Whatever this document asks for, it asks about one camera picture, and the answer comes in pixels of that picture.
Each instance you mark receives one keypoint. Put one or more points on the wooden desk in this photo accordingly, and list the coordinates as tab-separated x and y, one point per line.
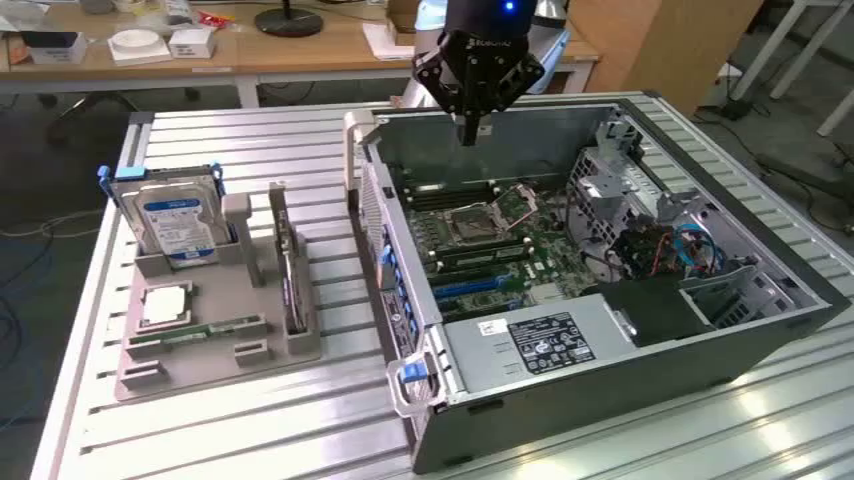
300	50

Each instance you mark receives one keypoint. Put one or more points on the open black PC case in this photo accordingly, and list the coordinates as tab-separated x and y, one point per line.
600	400

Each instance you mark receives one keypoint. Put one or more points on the grey cup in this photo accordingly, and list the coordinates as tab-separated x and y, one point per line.
96	6

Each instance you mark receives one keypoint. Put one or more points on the black installed RAM stick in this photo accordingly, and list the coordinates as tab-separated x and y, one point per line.
480	255

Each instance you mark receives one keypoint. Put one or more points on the black power adapter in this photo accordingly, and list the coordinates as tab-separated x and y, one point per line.
735	110

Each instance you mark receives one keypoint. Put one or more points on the perforated metal drive cage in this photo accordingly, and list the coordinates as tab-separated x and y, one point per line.
600	205

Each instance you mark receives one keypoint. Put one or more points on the black power connector bundle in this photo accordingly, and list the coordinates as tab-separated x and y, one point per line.
636	250

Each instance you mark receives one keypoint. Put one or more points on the grey printed parts rack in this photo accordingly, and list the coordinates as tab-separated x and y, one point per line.
220	297

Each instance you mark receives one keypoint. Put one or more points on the white table frame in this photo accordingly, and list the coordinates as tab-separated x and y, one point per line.
755	70

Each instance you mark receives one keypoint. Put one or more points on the white round holder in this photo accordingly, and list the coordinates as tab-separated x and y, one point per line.
136	47

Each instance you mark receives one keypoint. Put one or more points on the green motherboard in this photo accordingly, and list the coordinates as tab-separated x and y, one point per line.
540	260

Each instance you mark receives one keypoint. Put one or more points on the metal socket cover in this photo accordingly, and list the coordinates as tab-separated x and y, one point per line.
516	207

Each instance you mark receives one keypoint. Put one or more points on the brown cardboard box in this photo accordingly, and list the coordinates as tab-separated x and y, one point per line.
400	20

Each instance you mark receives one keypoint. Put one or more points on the black round lamp base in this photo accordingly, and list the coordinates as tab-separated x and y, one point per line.
288	22

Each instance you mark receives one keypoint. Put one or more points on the CPU socket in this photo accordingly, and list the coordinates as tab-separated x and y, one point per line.
470	224

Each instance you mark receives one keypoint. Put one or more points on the blue case latch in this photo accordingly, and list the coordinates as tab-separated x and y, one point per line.
411	374

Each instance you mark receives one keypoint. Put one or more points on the white box with dark lid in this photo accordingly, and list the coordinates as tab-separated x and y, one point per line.
53	50

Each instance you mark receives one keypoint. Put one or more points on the wooden cabinet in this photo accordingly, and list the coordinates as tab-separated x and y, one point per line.
667	50

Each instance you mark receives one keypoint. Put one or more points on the green RAM stick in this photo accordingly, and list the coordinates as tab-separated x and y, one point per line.
193	331

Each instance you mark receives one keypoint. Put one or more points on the hard disk in blue caddy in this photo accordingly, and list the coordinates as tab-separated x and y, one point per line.
173	225

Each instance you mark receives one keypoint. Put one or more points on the white paper stack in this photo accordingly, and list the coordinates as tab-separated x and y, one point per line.
387	42

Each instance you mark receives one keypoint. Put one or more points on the small white labelled box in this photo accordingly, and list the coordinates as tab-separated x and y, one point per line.
192	44

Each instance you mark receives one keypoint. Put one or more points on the grey metal disk bay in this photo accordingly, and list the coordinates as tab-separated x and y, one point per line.
741	295

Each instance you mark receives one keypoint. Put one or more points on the silver CPU chip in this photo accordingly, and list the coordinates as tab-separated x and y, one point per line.
163	305

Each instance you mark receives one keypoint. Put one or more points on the grey power supply unit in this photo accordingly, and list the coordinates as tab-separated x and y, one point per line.
534	340

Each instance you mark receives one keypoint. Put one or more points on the red packet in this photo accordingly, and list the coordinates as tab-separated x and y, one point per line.
216	21

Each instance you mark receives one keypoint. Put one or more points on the black plastic air shroud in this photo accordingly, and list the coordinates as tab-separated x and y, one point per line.
654	310

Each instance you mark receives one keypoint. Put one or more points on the graphics card with metal bracket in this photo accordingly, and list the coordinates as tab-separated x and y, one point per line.
293	280

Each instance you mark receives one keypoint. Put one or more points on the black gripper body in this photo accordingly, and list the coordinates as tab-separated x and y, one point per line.
490	60

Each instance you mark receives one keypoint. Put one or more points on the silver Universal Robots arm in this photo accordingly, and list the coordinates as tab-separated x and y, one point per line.
416	97

